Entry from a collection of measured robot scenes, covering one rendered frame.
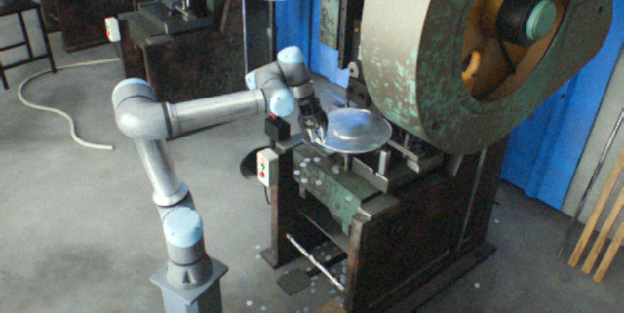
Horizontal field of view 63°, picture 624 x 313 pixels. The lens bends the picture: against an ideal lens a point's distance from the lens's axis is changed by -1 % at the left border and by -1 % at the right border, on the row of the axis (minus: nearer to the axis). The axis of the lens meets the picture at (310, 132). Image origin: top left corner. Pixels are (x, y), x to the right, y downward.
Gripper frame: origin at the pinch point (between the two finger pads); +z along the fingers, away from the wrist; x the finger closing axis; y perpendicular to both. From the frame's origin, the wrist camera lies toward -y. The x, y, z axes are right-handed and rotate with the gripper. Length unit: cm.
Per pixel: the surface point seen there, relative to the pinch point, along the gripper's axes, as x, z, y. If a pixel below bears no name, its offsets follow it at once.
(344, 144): 7.4, 3.6, 0.4
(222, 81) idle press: -83, 28, -143
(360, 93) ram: 16.4, -10.2, -8.1
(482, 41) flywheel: 55, -28, 14
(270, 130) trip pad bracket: -24.1, 4.8, -23.8
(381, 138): 19.7, 7.2, -4.0
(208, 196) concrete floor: -83, 56, -60
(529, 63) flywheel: 70, -10, -1
